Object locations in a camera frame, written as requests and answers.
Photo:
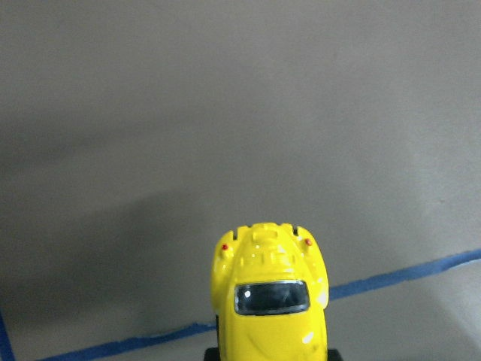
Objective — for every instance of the yellow beetle toy car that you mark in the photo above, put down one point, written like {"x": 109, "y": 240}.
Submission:
{"x": 269, "y": 291}

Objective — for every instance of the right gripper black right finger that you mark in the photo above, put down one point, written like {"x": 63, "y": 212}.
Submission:
{"x": 333, "y": 354}

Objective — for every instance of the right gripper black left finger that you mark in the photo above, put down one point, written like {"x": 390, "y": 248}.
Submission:
{"x": 211, "y": 354}

